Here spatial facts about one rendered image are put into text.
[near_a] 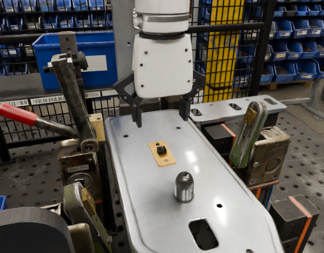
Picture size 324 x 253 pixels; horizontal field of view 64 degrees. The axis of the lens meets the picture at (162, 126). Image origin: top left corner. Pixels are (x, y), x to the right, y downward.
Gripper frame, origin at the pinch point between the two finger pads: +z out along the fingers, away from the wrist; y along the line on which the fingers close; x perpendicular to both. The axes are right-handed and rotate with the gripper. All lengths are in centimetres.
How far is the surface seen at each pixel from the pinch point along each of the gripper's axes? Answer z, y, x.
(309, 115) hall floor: 106, 217, 152
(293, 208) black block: 9.6, 16.9, -19.5
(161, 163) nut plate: 8.4, -0.9, -3.6
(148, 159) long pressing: 8.8, -2.9, -1.0
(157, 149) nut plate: 7.7, -0.7, 0.2
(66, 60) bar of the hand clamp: -12.4, -15.2, -1.7
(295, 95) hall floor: 105, 244, 203
